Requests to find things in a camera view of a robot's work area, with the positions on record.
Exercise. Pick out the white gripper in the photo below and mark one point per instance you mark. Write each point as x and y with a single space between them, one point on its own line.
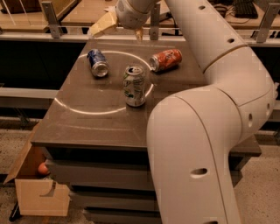
128 15

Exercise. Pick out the blue pepsi can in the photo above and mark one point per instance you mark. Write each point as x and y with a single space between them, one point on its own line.
98 63

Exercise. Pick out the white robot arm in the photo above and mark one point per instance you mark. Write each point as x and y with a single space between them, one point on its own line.
190 133

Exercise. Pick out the orange soda can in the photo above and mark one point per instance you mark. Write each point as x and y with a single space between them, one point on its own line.
164 60

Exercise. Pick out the green white soda can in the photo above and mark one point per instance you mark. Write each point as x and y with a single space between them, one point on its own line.
134 85

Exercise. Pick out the grey drawer cabinet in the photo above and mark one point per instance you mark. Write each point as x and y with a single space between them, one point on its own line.
97 144

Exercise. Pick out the black keyboard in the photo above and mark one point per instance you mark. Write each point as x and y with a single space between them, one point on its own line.
245 9

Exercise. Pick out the orange ball in box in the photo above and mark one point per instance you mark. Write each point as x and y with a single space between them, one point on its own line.
43 170

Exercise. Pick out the cardboard box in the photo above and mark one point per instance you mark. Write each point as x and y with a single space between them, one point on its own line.
36 195

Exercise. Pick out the middle metal bracket post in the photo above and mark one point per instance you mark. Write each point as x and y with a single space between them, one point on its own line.
154 21

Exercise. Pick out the metal bracket post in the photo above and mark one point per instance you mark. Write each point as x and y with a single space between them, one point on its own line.
267 20
52 20
154 21

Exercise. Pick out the left metal bracket post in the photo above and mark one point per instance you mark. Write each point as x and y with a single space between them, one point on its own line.
52 20

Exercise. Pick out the right metal bracket post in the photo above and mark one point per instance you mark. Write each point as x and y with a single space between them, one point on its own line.
267 20

